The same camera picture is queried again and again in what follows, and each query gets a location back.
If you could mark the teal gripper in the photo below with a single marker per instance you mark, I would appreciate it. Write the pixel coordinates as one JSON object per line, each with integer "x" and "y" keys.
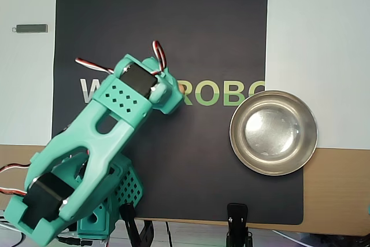
{"x": 177, "y": 100}

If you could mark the orange ball with black base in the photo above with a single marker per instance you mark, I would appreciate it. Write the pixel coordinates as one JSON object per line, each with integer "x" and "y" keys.
{"x": 182, "y": 89}

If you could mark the teal printed robot arm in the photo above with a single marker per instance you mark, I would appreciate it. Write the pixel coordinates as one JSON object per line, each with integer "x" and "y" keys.
{"x": 110, "y": 143}

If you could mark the round metal bowl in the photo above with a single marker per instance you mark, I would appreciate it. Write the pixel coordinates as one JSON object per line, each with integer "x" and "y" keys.
{"x": 273, "y": 132}

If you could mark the black WOWROBO mat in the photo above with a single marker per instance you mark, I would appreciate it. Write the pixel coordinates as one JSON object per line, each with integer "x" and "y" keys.
{"x": 173, "y": 12}

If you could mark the black table clamp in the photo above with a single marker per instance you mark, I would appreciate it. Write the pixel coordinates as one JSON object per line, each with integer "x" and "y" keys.
{"x": 128, "y": 218}

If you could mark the white paper sheet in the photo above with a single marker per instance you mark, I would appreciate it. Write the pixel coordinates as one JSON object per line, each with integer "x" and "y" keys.
{"x": 26, "y": 85}
{"x": 318, "y": 41}

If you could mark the grey USB stick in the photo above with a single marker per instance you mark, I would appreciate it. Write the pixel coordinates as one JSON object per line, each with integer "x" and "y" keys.
{"x": 30, "y": 28}

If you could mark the black spring camera stand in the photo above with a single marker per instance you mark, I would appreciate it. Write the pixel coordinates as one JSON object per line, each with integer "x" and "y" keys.
{"x": 237, "y": 215}

